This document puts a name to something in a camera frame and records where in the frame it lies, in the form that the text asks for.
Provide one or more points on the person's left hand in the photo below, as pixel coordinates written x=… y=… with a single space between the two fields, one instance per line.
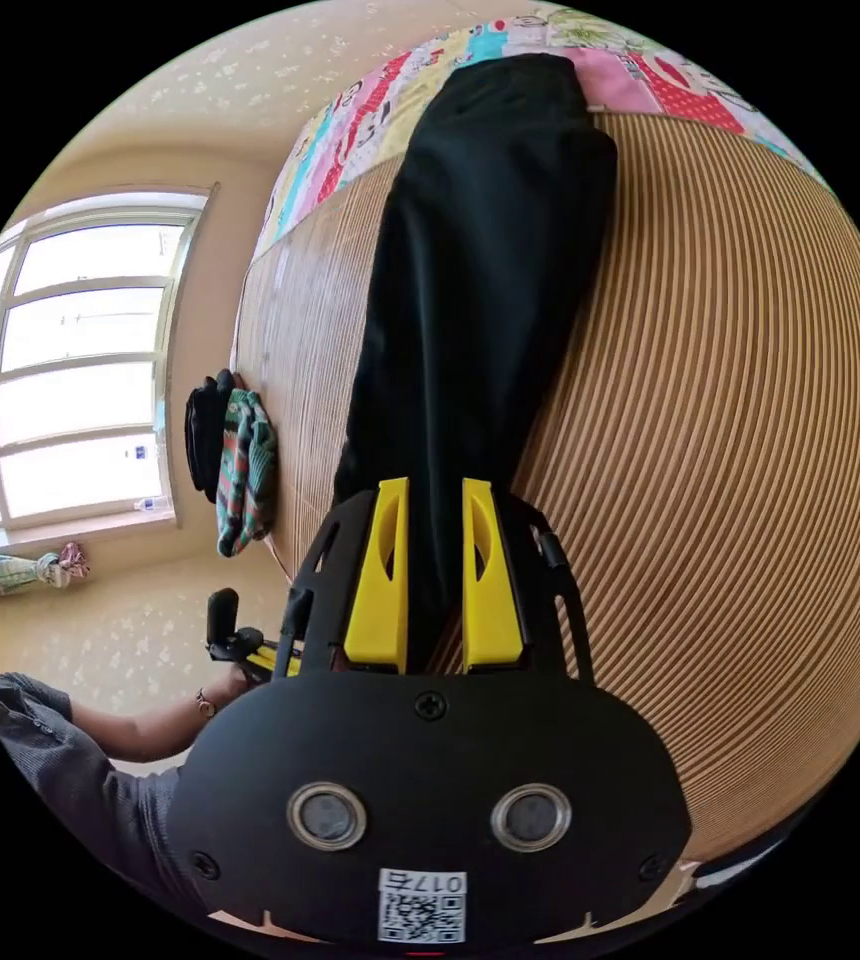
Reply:
x=241 y=684

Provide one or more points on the black pants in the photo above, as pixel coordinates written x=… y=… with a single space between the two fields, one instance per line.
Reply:
x=475 y=300

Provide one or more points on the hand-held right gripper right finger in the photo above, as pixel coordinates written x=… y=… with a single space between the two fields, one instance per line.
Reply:
x=496 y=607

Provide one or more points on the window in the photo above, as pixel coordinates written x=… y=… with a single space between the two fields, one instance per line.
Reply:
x=85 y=360

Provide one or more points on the person's left forearm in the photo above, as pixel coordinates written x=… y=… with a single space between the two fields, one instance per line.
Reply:
x=152 y=724

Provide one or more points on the bed with woven mat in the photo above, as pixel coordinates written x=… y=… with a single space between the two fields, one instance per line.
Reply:
x=715 y=450

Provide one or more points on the person's body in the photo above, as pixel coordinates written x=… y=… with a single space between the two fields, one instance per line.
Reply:
x=77 y=780

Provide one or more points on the tied patterned curtain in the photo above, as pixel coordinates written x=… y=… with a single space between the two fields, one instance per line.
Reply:
x=2 y=571

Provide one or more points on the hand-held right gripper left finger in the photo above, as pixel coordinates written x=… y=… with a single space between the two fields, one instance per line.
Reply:
x=377 y=600

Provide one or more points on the pile of clothes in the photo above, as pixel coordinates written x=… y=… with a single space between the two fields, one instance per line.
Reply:
x=244 y=480

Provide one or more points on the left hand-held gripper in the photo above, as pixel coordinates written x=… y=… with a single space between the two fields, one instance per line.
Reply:
x=236 y=646

